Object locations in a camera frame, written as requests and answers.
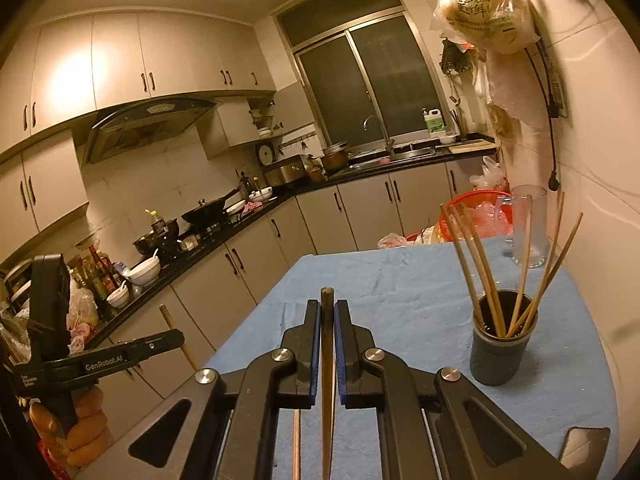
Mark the black wok pan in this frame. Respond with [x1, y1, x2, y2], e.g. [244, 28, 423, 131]
[181, 186, 240, 228]

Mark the dark kitchen window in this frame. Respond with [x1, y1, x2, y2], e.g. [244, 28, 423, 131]
[277, 0, 445, 148]

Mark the black power cable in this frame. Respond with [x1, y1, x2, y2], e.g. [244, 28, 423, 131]
[522, 44, 561, 192]

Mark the left hand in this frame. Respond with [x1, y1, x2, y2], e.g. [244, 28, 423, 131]
[29, 386, 113, 471]

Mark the black range hood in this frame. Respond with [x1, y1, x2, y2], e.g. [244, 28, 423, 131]
[84, 96, 215, 165]

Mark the brown cooking pot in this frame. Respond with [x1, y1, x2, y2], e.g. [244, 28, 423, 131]
[321, 142, 349, 174]

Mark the red plastic basket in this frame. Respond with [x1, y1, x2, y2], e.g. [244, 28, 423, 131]
[445, 190, 513, 238]

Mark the clear glass mug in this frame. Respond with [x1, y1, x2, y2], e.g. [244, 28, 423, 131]
[494, 184, 549, 269]

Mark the green detergent jug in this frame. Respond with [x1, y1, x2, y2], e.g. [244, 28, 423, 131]
[423, 108, 447, 136]

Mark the yellow cap oil bottle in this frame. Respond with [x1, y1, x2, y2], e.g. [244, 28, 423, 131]
[145, 209, 168, 236]

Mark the blue towel mat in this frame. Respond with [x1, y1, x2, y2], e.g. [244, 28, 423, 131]
[208, 244, 618, 454]

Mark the white ceramic bowl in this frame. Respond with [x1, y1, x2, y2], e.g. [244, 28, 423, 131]
[124, 255, 160, 286]

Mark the wooden cutting board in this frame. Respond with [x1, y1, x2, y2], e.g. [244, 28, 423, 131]
[448, 139, 496, 155]

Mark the black utensil holder cup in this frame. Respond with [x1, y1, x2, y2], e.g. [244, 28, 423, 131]
[470, 295, 537, 386]

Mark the chrome sink faucet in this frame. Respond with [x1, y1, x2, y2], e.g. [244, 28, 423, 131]
[362, 115, 395, 156]

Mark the white plastic bag with food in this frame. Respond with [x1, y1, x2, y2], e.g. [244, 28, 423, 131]
[433, 0, 539, 54]

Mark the black phone on table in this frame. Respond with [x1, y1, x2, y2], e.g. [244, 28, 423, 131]
[559, 427, 611, 480]

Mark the small white bowl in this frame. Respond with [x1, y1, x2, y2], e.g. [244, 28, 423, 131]
[106, 283, 129, 309]

